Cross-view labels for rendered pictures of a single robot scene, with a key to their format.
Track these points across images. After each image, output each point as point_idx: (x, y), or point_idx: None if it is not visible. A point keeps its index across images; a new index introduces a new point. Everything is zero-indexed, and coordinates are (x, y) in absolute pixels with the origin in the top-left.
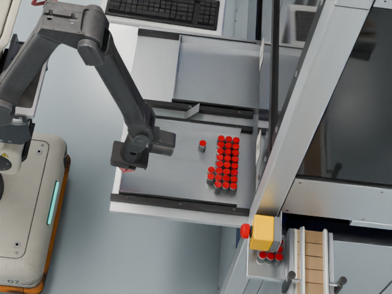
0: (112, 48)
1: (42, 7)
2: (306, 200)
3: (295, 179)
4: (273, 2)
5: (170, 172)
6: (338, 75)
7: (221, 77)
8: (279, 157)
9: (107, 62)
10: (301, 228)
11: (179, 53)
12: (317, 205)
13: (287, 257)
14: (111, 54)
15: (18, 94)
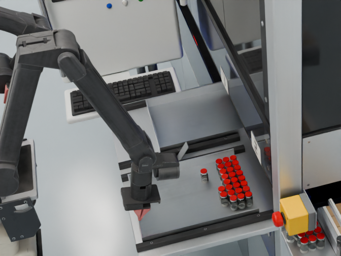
0: (90, 63)
1: (15, 45)
2: (321, 163)
3: (303, 139)
4: (216, 24)
5: (184, 209)
6: None
7: (196, 119)
8: (279, 115)
9: (89, 77)
10: (329, 200)
11: (151, 115)
12: (334, 165)
13: (328, 235)
14: (91, 67)
15: (16, 152)
